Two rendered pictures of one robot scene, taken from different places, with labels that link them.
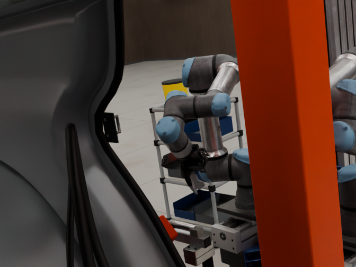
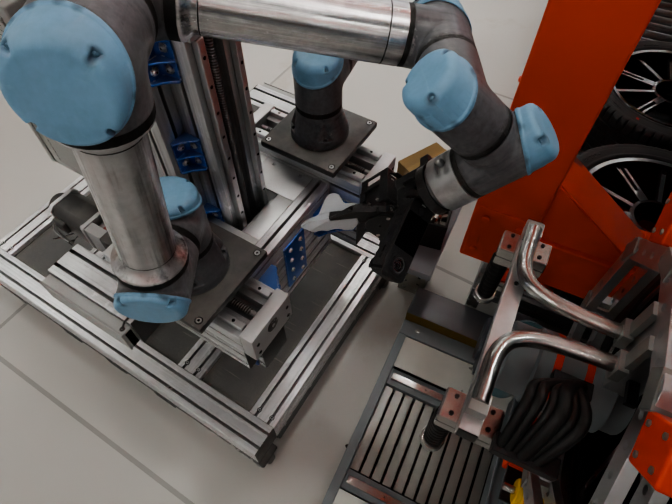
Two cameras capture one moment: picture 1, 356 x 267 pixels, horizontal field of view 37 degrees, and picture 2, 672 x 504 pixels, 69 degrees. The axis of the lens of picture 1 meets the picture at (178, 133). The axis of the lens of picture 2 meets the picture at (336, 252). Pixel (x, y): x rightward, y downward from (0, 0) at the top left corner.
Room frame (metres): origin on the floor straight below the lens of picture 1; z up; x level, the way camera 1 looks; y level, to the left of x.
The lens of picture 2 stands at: (2.00, 0.37, 1.69)
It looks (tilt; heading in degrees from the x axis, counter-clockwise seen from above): 55 degrees down; 251
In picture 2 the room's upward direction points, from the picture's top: straight up
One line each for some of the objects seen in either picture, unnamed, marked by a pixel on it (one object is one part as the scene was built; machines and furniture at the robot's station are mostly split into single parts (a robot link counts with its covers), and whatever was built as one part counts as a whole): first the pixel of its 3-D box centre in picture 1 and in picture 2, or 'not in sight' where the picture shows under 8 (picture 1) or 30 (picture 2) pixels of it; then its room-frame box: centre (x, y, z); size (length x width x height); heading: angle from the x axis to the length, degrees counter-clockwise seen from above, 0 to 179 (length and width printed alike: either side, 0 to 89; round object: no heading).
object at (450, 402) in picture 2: not in sight; (468, 417); (1.74, 0.23, 0.93); 0.09 x 0.05 x 0.05; 135
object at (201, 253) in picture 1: (198, 251); (522, 253); (1.50, -0.01, 0.93); 0.09 x 0.05 x 0.05; 135
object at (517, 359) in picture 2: not in sight; (560, 376); (1.52, 0.20, 0.85); 0.21 x 0.14 x 0.14; 135
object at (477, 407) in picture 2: not in sight; (557, 374); (1.63, 0.24, 1.03); 0.19 x 0.18 x 0.11; 135
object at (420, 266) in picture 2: not in sight; (427, 219); (1.39, -0.48, 0.44); 0.43 x 0.17 x 0.03; 45
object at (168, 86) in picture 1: (176, 100); not in sight; (8.07, -0.06, 0.31); 0.40 x 0.39 x 0.62; 128
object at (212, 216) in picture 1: (202, 169); not in sight; (3.69, -0.13, 0.50); 0.54 x 0.42 x 1.00; 45
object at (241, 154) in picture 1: (246, 165); (171, 218); (2.10, -0.26, 0.98); 0.13 x 0.12 x 0.14; 71
